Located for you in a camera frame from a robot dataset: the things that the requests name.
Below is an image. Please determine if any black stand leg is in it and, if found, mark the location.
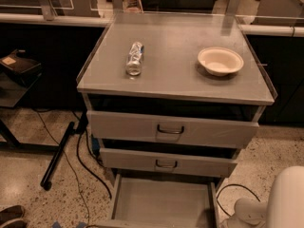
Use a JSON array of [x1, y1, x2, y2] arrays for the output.
[[40, 122, 74, 191]]

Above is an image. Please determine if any black cable loop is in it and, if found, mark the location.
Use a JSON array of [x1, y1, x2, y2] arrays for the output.
[[216, 183, 261, 219]]

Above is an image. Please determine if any grey drawer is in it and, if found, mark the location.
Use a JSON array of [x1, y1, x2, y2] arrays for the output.
[[100, 148, 237, 178], [98, 172, 219, 228], [87, 110, 258, 148]]

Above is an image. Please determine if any crushed plastic water bottle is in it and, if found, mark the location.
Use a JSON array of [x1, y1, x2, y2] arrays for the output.
[[125, 42, 144, 76]]

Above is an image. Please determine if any dark shoe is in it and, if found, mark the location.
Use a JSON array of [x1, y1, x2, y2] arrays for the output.
[[0, 205, 25, 225], [0, 218, 28, 228]]

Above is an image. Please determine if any grey middle drawer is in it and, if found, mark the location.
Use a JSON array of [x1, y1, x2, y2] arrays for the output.
[[100, 148, 237, 178]]

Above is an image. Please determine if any white paper bowl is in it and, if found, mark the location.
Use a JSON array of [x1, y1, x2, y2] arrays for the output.
[[198, 47, 244, 77]]

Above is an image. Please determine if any dark side table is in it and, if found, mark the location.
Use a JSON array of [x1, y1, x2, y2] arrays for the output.
[[0, 73, 58, 154]]

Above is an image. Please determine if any black box with label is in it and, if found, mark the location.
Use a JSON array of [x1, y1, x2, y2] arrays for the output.
[[0, 49, 42, 87]]

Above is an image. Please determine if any grey drawer cabinet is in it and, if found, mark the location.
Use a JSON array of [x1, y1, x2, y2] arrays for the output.
[[76, 12, 278, 188]]

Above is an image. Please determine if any black floor cable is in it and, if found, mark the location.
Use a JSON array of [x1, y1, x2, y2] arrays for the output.
[[75, 130, 113, 200]]

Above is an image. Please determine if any grey top drawer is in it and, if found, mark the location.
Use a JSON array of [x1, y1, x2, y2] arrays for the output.
[[87, 110, 258, 148]]

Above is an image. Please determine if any grey bottom drawer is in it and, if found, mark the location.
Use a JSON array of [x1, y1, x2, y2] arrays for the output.
[[98, 172, 219, 228]]

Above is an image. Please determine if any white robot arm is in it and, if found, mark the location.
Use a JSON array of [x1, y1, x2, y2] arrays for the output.
[[219, 166, 304, 228]]

